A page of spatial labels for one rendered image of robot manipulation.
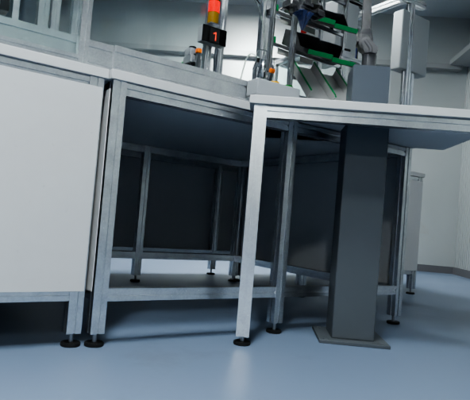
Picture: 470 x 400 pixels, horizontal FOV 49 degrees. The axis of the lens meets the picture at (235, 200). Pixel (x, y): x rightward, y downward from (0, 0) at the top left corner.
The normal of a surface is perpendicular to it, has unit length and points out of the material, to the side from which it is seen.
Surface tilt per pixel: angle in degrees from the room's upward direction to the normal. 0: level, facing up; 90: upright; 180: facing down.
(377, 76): 90
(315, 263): 90
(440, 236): 90
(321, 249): 90
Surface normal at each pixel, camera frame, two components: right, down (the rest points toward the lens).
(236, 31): -0.05, -0.04
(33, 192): 0.56, 0.02
